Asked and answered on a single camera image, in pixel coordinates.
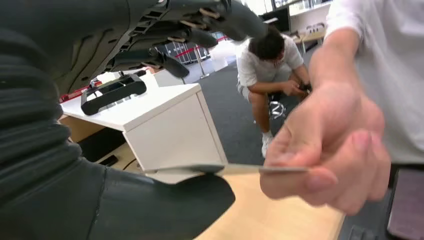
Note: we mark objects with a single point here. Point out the white cabinet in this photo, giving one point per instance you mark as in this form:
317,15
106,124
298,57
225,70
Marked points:
172,132

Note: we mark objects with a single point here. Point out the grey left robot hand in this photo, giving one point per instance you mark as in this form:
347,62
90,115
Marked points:
66,33

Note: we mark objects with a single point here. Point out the chrome stanchion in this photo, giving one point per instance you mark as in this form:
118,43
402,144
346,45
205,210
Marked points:
199,64

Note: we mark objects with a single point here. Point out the dark smartphone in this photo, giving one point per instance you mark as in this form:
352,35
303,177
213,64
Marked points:
407,205

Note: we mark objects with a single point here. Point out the black frame device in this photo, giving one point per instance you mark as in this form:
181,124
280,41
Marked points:
99,104

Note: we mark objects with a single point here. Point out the grey laptop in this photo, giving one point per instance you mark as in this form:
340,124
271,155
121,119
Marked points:
364,232

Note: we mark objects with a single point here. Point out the wooden table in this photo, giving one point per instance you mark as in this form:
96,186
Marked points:
309,37

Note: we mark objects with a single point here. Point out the thin pale ID card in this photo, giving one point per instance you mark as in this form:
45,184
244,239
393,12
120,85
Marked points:
245,169

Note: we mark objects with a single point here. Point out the seated person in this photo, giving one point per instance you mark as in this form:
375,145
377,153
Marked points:
397,82

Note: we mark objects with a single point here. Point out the crouching person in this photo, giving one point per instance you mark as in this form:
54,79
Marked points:
265,66

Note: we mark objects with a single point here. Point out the red barrier belt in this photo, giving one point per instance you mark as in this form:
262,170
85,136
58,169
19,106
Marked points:
188,50

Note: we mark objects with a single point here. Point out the black monitor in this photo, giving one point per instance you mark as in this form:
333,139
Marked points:
276,20

